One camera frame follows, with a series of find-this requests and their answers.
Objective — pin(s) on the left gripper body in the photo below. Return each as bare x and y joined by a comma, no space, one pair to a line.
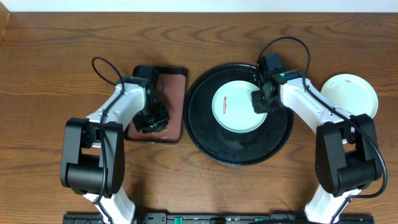
154,119

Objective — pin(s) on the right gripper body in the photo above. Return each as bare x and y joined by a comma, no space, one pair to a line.
261,104

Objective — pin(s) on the orange green sponge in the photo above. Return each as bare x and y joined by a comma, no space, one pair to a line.
163,131

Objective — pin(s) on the light green plate front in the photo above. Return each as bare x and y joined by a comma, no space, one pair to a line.
232,107

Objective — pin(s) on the light green plate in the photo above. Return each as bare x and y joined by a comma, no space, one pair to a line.
351,93
232,107

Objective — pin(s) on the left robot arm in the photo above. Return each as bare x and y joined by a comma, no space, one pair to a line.
93,159

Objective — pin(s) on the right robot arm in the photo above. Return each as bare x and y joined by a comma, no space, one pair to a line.
347,158

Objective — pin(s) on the black rectangular tray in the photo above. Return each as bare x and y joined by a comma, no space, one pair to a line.
175,80

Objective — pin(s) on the round black tray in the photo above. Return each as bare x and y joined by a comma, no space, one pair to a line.
239,149

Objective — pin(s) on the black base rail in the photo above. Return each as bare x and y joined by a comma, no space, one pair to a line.
163,218

